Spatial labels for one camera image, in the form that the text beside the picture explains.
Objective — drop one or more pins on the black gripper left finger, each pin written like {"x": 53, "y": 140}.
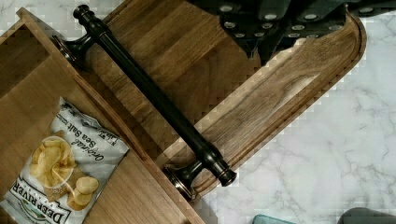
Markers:
{"x": 254, "y": 25}

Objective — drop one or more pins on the Deep River chips bag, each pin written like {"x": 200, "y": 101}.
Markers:
{"x": 67, "y": 171}

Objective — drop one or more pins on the wooden drawer with black handle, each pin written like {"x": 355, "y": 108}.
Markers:
{"x": 35, "y": 76}

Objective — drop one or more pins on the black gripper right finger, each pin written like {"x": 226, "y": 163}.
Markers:
{"x": 313, "y": 19}

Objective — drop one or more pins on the dark grey tall canister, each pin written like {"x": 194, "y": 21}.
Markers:
{"x": 361, "y": 215}

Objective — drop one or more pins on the wooden cutting board tray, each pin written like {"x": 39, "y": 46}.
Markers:
{"x": 235, "y": 102}

